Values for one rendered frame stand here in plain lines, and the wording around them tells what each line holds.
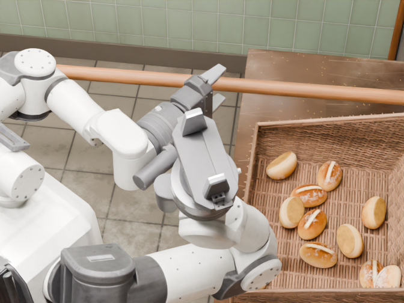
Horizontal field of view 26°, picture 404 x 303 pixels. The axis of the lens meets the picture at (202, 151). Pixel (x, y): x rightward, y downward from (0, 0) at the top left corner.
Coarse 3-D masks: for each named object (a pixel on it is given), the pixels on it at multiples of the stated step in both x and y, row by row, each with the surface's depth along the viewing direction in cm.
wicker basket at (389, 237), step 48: (288, 144) 244; (336, 144) 242; (384, 144) 239; (288, 192) 243; (336, 192) 243; (384, 192) 243; (288, 240) 232; (336, 240) 232; (288, 288) 223; (336, 288) 199; (384, 288) 196
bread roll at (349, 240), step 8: (344, 224) 229; (344, 232) 228; (352, 232) 226; (344, 240) 227; (352, 240) 225; (360, 240) 225; (344, 248) 226; (352, 248) 225; (360, 248) 225; (352, 256) 225
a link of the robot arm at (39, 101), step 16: (48, 80) 166; (64, 80) 168; (32, 96) 167; (48, 96) 167; (64, 96) 165; (80, 96) 166; (32, 112) 170; (48, 112) 173; (64, 112) 165; (80, 112) 164; (96, 112) 163; (80, 128) 164
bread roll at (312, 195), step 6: (300, 186) 238; (306, 186) 237; (312, 186) 237; (318, 186) 238; (294, 192) 238; (300, 192) 237; (306, 192) 236; (312, 192) 236; (318, 192) 237; (324, 192) 238; (306, 198) 236; (312, 198) 236; (318, 198) 237; (324, 198) 238; (306, 204) 237; (312, 204) 237; (318, 204) 238
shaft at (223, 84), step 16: (80, 80) 188; (96, 80) 187; (112, 80) 187; (128, 80) 186; (144, 80) 186; (160, 80) 185; (176, 80) 185; (224, 80) 184; (240, 80) 184; (256, 80) 184; (304, 96) 184; (320, 96) 183; (336, 96) 183; (352, 96) 182; (368, 96) 182; (384, 96) 182; (400, 96) 181
